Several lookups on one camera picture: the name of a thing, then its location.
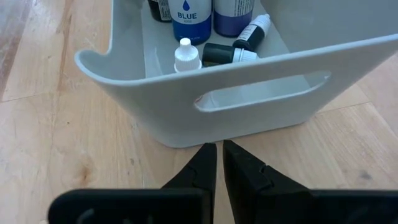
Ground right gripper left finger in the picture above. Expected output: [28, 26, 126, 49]
[161, 142, 218, 190]

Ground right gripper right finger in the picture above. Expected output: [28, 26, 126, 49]
[223, 140, 312, 224]

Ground purple-capped food coloring bottle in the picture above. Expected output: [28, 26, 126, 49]
[213, 0, 256, 38]

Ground blue-capped food coloring bottle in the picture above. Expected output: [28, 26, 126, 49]
[167, 0, 213, 46]

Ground small white-capped dropper bottle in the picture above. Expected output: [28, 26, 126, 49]
[173, 37, 203, 73]
[232, 13, 271, 52]
[201, 42, 259, 67]

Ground grey plastic bin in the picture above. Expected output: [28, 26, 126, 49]
[73, 0, 398, 149]

